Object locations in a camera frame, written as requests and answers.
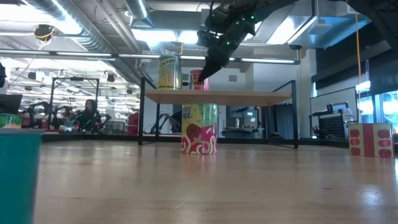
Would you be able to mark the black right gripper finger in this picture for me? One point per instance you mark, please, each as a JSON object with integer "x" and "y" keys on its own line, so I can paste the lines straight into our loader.
{"x": 211, "y": 70}

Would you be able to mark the pink Mixed Fruit can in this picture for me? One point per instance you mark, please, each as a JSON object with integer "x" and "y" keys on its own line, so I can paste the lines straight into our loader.
{"x": 202, "y": 84}

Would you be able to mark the tall yellow-green Carrots can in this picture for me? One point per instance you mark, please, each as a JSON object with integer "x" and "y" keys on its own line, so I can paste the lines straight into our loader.
{"x": 169, "y": 73}

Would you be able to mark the green and red spaghetti can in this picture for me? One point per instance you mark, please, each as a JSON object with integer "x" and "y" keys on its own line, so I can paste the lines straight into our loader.
{"x": 199, "y": 129}

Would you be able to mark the short teal can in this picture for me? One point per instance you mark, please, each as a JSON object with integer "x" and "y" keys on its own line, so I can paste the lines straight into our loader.
{"x": 18, "y": 177}

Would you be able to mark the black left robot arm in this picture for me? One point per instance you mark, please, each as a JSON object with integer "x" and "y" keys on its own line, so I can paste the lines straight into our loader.
{"x": 2, "y": 76}

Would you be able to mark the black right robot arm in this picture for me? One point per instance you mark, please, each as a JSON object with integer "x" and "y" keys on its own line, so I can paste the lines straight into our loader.
{"x": 239, "y": 14}

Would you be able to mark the overhead LED light bar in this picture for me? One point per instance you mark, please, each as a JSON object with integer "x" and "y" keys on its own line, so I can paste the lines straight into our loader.
{"x": 267, "y": 60}

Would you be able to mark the dark cabinet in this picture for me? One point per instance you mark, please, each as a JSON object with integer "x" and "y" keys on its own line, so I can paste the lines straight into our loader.
{"x": 281, "y": 121}

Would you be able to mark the red chair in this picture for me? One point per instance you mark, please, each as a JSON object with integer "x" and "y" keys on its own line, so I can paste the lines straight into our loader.
{"x": 133, "y": 124}

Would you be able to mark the black pegboard cart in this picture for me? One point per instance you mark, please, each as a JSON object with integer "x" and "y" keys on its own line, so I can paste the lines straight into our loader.
{"x": 334, "y": 126}

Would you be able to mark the white ceiling air unit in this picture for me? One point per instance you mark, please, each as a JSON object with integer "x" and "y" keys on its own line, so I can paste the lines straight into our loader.
{"x": 357, "y": 7}

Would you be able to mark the small potted plant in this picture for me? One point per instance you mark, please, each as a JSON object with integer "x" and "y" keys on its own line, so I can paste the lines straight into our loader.
{"x": 67, "y": 125}

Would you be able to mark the black monitor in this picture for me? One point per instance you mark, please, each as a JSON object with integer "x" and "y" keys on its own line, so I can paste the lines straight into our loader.
{"x": 11, "y": 104}

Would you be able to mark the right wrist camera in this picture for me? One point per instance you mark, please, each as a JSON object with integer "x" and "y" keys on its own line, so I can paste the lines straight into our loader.
{"x": 206, "y": 38}

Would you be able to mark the wooden shelf with black frame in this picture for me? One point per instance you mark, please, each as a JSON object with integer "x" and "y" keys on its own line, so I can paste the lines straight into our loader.
{"x": 217, "y": 97}

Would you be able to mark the black frame crossbar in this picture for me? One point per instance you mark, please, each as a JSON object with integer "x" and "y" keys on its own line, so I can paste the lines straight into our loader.
{"x": 239, "y": 140}

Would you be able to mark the silver ventilation duct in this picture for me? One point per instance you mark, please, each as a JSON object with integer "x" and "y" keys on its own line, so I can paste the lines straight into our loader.
{"x": 136, "y": 9}
{"x": 87, "y": 34}

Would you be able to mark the black background rig frame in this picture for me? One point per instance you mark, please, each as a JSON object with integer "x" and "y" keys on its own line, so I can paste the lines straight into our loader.
{"x": 74, "y": 79}

